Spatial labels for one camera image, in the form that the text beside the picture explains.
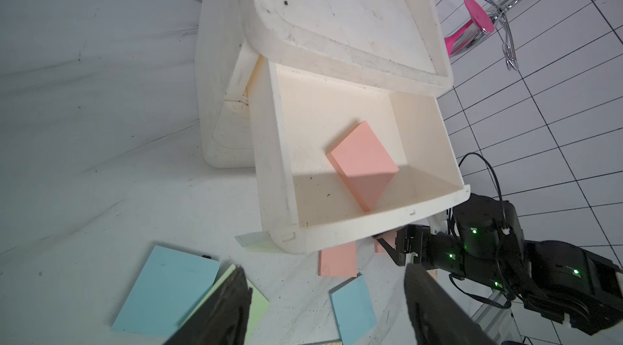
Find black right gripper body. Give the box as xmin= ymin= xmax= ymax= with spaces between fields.
xmin=395 ymin=224 xmax=466 ymax=277

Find blue sticky note center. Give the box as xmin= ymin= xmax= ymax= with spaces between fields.
xmin=329 ymin=274 xmax=377 ymax=344

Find blue sticky note upper left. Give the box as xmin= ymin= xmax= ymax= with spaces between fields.
xmin=112 ymin=245 xmax=221 ymax=337

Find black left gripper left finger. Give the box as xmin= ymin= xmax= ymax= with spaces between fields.
xmin=165 ymin=267 xmax=252 ymax=345

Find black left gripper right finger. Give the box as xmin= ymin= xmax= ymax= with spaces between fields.
xmin=403 ymin=264 xmax=493 ymax=345

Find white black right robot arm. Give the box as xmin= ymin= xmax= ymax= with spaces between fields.
xmin=382 ymin=194 xmax=622 ymax=335

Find pink wine glass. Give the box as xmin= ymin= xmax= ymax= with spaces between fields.
xmin=445 ymin=0 xmax=496 ymax=57

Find white pull-out drawer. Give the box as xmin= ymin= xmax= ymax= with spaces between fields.
xmin=247 ymin=59 xmax=470 ymax=254

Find pink sticky note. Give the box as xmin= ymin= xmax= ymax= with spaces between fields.
xmin=326 ymin=121 xmax=399 ymax=211
xmin=318 ymin=241 xmax=358 ymax=278
xmin=374 ymin=231 xmax=397 ymax=254

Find green sticky note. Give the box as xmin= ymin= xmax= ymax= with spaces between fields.
xmin=178 ymin=265 xmax=269 ymax=344

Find white plastic drawer cabinet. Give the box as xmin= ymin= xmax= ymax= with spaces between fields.
xmin=194 ymin=0 xmax=454 ymax=168

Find blue sticky note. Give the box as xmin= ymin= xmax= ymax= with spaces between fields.
xmin=112 ymin=245 xmax=221 ymax=337
xmin=329 ymin=274 xmax=377 ymax=344

